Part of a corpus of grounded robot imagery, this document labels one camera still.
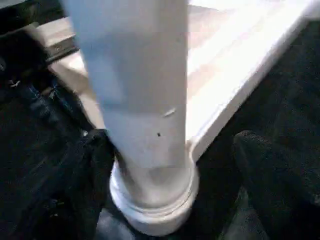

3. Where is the black work mat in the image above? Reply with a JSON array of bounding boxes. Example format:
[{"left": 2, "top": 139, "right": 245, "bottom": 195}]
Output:
[{"left": 0, "top": 0, "right": 320, "bottom": 240}]

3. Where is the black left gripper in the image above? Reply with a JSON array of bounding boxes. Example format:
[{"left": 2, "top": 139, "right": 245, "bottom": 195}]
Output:
[{"left": 0, "top": 22, "right": 94, "bottom": 137}]

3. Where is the white plastic table top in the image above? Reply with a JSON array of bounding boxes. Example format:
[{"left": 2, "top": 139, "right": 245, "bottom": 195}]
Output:
[{"left": 37, "top": 0, "right": 320, "bottom": 163}]

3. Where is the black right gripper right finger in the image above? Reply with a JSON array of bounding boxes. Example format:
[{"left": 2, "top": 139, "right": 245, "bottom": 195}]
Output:
[{"left": 232, "top": 130, "right": 320, "bottom": 240}]

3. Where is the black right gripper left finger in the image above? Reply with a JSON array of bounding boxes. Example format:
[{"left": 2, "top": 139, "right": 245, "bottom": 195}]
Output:
[{"left": 15, "top": 129, "right": 117, "bottom": 240}]

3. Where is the white plastic table leg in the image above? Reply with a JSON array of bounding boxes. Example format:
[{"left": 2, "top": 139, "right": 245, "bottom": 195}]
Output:
[{"left": 60, "top": 0, "right": 201, "bottom": 237}]

